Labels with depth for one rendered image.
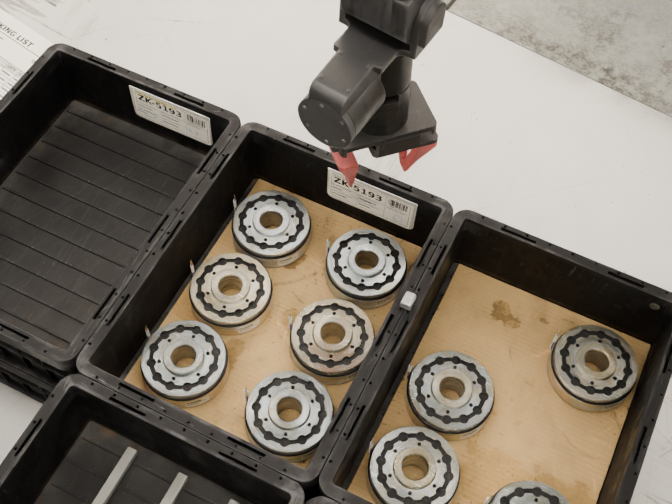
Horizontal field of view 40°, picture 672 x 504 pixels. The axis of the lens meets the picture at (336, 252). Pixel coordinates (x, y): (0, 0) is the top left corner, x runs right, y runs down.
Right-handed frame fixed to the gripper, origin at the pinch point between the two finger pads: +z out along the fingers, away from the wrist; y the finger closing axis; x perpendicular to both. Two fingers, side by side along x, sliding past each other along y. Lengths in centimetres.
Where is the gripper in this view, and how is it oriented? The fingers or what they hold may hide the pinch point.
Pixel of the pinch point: (376, 169)
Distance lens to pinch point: 100.7
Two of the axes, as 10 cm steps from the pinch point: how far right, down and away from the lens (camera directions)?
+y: 9.5, -2.7, 1.7
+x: -3.2, -8.0, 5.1
